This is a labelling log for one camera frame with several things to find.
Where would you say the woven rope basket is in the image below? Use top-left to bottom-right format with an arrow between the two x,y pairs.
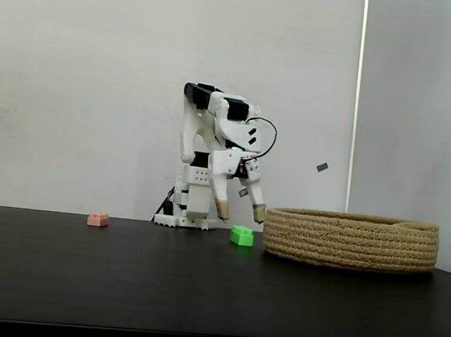
259,205 -> 442,278

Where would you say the red black wrist cable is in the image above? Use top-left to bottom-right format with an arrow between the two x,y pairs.
242,115 -> 280,167

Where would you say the pink lego block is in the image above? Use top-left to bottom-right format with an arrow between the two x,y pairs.
86,212 -> 110,229

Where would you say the green lego block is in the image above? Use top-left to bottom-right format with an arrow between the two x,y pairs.
229,223 -> 256,249

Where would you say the white vertical wall strip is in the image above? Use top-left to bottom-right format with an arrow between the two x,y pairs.
345,0 -> 371,215

